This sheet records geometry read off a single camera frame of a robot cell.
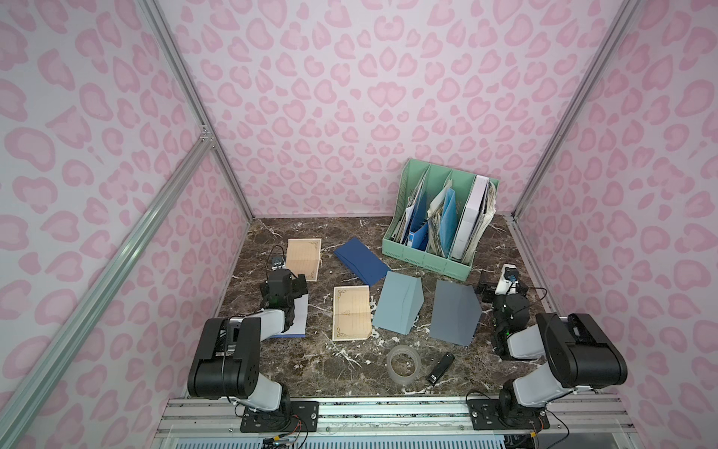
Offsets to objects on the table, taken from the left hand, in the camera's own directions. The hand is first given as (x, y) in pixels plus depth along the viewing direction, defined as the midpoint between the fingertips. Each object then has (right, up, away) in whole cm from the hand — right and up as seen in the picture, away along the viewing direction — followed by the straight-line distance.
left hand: (285, 274), depth 94 cm
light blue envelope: (+39, -10, 0) cm, 40 cm away
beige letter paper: (+23, -13, -2) cm, 26 cm away
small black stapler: (+49, -24, -16) cm, 57 cm away
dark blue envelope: (+26, +3, +13) cm, 29 cm away
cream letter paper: (+3, +5, +12) cm, 14 cm away
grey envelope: (+57, -13, -2) cm, 58 cm away
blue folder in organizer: (+54, +17, -4) cm, 57 cm away
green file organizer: (+44, +13, +1) cm, 46 cm away
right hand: (+69, +2, -6) cm, 70 cm away
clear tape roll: (+38, -25, -13) cm, 47 cm away
